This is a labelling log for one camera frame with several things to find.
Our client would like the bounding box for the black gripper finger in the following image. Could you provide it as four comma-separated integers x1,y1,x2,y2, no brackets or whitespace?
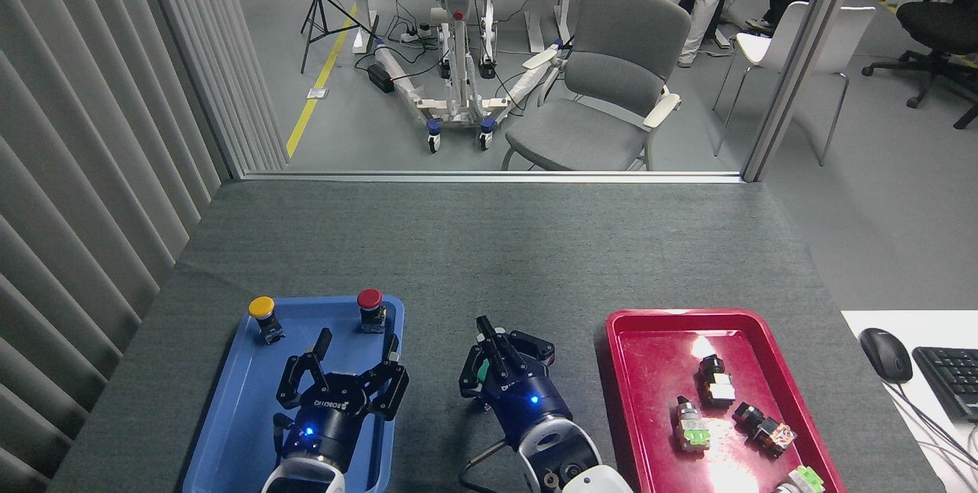
276,327,334,410
489,327,556,378
458,316,510,402
367,334,410,423

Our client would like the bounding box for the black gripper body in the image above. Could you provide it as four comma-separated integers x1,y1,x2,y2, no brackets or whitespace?
279,372,377,475
480,369,575,449

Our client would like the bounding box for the yellow push button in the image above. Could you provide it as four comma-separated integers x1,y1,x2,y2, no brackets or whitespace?
248,296,287,345

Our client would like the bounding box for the red push button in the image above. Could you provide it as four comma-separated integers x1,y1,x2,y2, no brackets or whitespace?
356,288,387,335

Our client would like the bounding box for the blue plastic tray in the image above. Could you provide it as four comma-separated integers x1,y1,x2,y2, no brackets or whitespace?
182,295,406,493

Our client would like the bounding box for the red plastic tray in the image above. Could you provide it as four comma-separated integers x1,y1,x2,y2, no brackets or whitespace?
604,308,847,493

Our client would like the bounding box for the grey armchair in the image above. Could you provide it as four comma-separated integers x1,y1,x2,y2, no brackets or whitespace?
500,0,693,171

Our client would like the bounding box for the white wheeled stand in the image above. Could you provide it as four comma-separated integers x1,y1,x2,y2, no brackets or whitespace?
373,0,570,154

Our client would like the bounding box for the black computer mouse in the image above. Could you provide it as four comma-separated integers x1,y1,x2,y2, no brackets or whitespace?
858,327,914,384

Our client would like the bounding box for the black tripod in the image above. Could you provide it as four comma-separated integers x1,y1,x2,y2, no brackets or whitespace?
300,0,379,75

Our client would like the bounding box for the black keyboard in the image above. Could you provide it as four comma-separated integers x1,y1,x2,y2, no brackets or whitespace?
912,346,978,423

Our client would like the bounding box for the white chair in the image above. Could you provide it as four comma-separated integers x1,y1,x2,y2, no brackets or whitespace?
712,1,877,167

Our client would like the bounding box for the black office chair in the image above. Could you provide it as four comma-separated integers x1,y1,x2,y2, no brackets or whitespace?
862,0,978,130

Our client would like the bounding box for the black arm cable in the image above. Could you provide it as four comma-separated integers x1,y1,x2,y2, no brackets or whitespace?
458,439,520,493

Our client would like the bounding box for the silver green switch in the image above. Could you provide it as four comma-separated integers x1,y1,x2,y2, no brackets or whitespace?
669,396,711,453

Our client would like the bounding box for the black white switch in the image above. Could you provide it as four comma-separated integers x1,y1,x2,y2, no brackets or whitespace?
698,354,737,408

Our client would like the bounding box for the black amber switch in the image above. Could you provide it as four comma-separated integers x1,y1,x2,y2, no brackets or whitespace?
731,401,798,458

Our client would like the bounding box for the white green switch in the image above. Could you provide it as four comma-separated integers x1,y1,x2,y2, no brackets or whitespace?
773,465,826,493

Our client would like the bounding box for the black mouse cable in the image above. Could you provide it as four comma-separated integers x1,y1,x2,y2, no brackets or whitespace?
890,382,978,471

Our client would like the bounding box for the silver post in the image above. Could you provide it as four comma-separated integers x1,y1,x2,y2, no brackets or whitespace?
741,0,868,183

